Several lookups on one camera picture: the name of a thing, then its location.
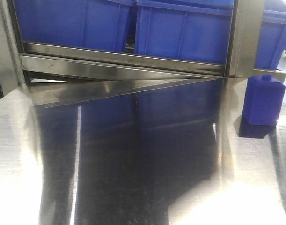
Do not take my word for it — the blue bin behind table middle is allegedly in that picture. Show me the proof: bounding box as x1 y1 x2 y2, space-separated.
134 0 232 64

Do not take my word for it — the blue bin behind table right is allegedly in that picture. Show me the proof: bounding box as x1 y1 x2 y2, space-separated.
255 0 286 70

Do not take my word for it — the blue bin behind table left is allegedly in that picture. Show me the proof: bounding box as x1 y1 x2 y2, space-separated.
14 0 136 53

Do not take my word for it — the blue bin behind table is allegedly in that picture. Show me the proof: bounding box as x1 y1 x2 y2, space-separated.
134 0 232 64
14 0 136 53
255 0 286 70

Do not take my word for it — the stainless steel table rack frame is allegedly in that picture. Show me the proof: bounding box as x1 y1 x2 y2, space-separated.
0 0 286 94

